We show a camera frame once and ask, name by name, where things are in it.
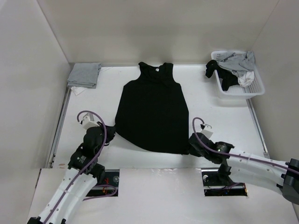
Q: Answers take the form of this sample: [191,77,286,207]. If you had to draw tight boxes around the black tank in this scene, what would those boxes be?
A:
[205,60,239,91]
[115,62,189,154]

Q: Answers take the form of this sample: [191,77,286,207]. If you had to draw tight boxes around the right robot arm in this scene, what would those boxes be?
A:
[189,133,299,204]

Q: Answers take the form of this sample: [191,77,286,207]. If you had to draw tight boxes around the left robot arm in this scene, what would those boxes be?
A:
[28,125,115,224]

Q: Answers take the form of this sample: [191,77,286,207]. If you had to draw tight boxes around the folded white tank top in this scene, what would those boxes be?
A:
[71,86,87,96]

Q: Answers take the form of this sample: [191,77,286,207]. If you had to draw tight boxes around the folded grey tank top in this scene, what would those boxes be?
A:
[67,63,101,89]

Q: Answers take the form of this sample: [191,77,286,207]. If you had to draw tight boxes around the white tank top in basket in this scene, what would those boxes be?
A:
[238,71,255,88]

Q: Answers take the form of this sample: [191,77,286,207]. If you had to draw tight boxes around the grey tank top in basket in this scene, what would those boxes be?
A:
[216,51,255,77]

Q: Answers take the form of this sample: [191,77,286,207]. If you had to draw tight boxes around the white plastic basket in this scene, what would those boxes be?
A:
[211,50,265,99]

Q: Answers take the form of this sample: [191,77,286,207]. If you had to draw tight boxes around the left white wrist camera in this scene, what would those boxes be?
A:
[80,113,99,130]

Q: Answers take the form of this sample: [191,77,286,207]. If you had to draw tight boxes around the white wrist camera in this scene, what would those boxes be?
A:
[80,113,99,130]
[201,124,213,139]

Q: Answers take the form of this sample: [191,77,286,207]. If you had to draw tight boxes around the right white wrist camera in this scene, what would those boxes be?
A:
[201,124,213,139]

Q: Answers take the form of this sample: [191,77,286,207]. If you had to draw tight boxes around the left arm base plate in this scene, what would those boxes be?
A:
[86,169,120,197]

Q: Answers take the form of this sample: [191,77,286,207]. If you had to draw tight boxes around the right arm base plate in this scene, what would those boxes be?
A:
[202,171,248,196]

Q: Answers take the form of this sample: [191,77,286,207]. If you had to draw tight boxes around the right metal table rail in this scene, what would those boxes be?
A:
[246,99,270,159]

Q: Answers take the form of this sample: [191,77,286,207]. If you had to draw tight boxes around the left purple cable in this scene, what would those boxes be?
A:
[42,110,117,224]

